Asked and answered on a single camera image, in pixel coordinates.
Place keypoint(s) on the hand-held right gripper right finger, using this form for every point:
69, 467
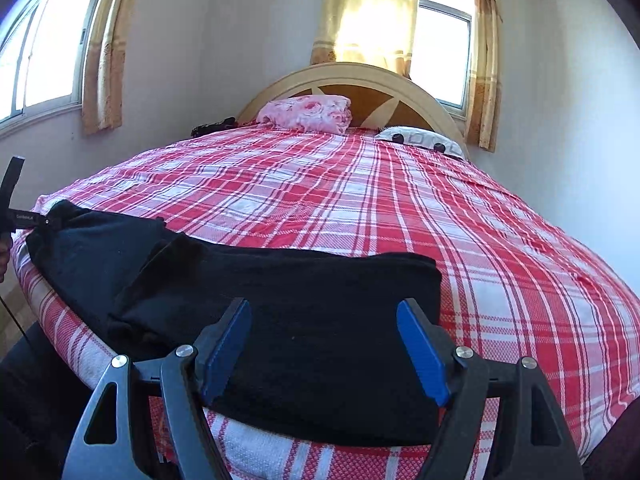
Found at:
422, 355

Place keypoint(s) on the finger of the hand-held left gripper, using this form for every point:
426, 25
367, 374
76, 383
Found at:
35, 220

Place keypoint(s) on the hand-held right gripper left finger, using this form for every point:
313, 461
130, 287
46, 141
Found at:
227, 350

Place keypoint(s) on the black pants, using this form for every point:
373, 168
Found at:
325, 310

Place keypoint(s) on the large side window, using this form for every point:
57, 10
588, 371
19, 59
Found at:
50, 50

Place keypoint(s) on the bed with red plaid sheet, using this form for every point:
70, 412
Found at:
400, 210

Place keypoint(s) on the wide yellow patterned curtain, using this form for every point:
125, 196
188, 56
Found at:
110, 60

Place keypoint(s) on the person's dark clothing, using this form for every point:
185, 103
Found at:
35, 410

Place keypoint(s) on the dark bag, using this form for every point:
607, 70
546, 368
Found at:
212, 127

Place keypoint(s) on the white pillow with black dots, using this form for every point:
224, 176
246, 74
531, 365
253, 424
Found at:
422, 141

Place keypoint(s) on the pink floral pillow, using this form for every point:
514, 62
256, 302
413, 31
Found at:
310, 112

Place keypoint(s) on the cream wooden headboard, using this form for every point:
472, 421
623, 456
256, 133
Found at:
365, 85

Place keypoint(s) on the narrow yellow patterned curtain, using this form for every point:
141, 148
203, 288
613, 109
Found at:
485, 60

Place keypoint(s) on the window behind headboard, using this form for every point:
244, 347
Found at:
442, 45

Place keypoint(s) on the sunlit yellow curtain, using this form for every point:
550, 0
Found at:
365, 15

